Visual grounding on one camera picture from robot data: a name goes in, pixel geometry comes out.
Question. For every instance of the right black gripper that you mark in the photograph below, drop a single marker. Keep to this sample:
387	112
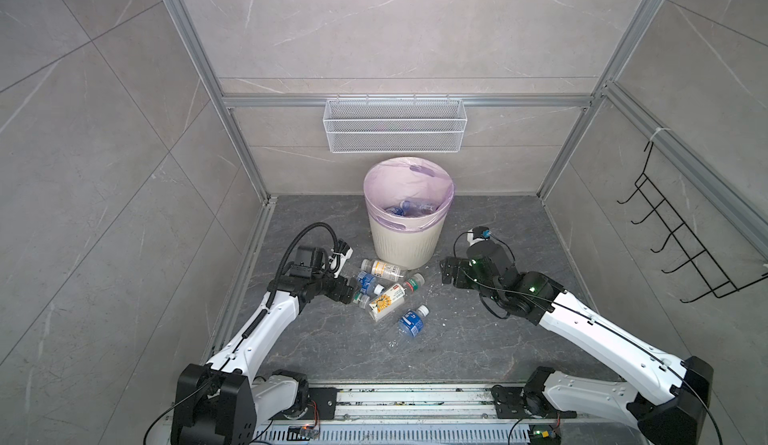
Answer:
447	271

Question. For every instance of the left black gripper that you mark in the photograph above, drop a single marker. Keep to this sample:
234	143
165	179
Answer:
338	294

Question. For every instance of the Ganten purple label bottle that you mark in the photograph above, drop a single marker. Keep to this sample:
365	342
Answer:
417	208

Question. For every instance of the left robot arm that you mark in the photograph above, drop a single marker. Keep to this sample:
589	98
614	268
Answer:
224	401

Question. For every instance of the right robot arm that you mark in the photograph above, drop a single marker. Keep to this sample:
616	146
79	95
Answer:
664	397

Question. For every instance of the cream ribbed trash bin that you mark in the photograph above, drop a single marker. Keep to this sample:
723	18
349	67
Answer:
404	241

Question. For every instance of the pink bin liner bag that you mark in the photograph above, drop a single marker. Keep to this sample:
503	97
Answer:
400	178

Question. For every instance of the green band clear bottle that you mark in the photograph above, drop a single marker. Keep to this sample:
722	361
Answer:
361	299

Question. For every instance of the small blue label bottle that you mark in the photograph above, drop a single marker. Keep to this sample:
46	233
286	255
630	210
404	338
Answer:
370	285

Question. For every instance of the orange white label bottle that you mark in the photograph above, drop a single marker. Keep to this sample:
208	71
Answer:
383	270

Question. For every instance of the blue label water bottle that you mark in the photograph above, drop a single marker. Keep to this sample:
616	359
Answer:
409	325

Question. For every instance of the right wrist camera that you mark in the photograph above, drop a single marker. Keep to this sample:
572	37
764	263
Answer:
478	234

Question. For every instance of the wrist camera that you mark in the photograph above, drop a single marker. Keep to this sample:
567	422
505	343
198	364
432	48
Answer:
341	253
478	234

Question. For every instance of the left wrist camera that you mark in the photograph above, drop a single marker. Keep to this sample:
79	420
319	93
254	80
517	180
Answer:
341	253

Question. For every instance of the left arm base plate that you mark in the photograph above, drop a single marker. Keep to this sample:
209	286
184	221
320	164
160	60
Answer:
320	401

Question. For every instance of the aluminium mounting rail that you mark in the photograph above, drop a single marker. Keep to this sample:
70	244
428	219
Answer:
414	406

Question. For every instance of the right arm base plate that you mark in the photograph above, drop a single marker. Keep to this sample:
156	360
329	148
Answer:
518	403

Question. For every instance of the white wire mesh basket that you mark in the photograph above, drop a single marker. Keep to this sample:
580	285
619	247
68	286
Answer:
394	125

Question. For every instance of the black wire hook rack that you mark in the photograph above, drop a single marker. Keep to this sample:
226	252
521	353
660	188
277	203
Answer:
678	231

